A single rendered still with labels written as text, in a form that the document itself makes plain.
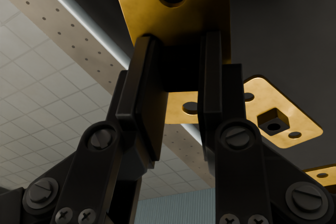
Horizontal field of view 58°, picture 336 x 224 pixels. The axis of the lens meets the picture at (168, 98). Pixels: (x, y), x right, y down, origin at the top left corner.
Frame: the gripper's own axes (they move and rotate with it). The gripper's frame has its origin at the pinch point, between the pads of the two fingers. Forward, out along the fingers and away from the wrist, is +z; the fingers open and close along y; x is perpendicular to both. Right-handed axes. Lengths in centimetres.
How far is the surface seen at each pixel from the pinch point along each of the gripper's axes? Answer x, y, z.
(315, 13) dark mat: -2.0, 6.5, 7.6
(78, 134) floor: -177, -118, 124
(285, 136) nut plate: -13.0, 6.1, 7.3
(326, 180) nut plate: -20.4, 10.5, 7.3
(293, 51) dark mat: -4.5, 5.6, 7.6
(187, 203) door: -277, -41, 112
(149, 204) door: -296, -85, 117
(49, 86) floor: -121, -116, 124
